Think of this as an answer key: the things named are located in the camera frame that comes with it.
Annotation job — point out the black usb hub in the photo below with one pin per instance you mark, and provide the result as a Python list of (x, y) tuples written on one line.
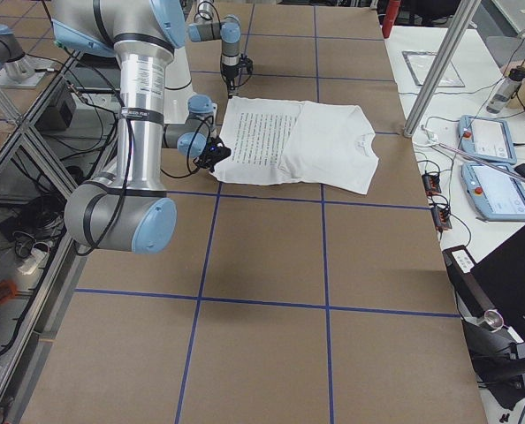
[(431, 184), (441, 218)]

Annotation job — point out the lower blue teach pendant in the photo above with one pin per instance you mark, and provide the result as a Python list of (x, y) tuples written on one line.
[(496, 196)]

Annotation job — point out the black usb hub upper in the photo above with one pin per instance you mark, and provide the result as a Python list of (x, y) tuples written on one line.
[(431, 184)]

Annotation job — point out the orange plastic part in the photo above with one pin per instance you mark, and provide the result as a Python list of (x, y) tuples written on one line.
[(8, 291)]

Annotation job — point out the metal cup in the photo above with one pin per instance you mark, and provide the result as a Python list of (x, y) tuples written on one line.
[(493, 320)]

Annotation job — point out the upper blue teach pendant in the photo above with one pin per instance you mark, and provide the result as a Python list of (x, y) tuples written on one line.
[(486, 138)]

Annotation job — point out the red fire extinguisher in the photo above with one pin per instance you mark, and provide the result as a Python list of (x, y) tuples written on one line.
[(390, 16)]

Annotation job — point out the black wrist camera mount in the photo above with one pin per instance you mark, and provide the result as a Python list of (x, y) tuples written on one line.
[(207, 152)]

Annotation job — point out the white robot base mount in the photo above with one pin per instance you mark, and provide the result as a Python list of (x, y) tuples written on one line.
[(178, 88)]

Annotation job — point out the white long-sleeve printed shirt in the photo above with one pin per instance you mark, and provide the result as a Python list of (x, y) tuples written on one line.
[(276, 142)]

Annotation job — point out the black power supply box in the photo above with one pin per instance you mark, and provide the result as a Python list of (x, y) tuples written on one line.
[(59, 112)]

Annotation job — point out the black usb hub lower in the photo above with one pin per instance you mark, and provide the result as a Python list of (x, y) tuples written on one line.
[(441, 218)]

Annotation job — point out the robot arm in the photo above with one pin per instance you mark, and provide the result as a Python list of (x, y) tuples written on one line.
[(125, 207), (208, 25)]

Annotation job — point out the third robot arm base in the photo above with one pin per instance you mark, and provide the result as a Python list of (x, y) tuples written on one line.
[(17, 69)]

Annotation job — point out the black laptop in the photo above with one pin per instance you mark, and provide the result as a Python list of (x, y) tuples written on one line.
[(495, 282)]

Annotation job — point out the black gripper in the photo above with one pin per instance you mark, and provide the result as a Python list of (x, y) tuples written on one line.
[(218, 144), (230, 73)]

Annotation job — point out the blue teach pendant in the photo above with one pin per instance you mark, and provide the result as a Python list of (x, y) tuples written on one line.
[(486, 138), (496, 196)]

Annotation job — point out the aluminium frame cage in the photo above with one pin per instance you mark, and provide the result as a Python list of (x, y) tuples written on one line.
[(40, 260)]

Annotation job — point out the metal rod with clamp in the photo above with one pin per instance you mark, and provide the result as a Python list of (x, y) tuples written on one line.
[(434, 142)]

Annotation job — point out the clear water bottle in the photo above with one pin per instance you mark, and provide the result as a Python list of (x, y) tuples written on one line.
[(507, 90)]

